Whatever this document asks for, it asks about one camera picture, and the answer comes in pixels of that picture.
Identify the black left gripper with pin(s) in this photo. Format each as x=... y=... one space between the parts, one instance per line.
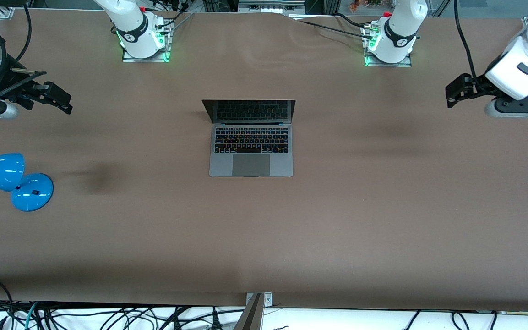
x=477 y=85

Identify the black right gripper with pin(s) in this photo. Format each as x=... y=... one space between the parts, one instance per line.
x=11 y=91

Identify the grey laptop with black keyboard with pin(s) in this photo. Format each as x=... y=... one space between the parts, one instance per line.
x=251 y=164

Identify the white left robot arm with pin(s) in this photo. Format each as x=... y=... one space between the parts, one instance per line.
x=399 y=32

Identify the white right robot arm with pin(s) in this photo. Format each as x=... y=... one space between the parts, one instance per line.
x=131 y=23

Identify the blue desk lamp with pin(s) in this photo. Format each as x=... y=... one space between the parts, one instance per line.
x=30 y=192

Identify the grey metal equipment box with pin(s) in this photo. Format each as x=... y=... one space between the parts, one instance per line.
x=270 y=6

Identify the grey metal pole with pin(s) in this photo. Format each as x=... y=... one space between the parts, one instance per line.
x=251 y=316

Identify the metal table corner bracket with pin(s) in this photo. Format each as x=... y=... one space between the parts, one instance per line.
x=6 y=12

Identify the small metal edge bracket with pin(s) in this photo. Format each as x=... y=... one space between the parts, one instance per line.
x=267 y=299

